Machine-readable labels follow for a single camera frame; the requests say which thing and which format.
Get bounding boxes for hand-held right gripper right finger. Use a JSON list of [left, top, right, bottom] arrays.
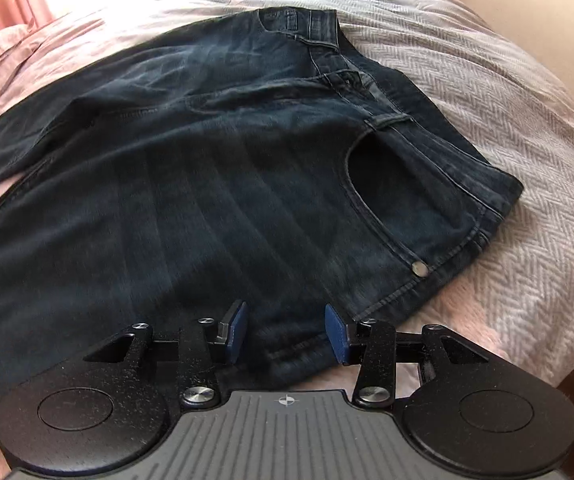
[[323, 304, 492, 407]]

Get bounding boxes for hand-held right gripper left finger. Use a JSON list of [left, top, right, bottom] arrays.
[[83, 300, 248, 408]]

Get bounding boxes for dark blue jeans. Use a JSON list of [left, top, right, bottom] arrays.
[[0, 7, 526, 429]]

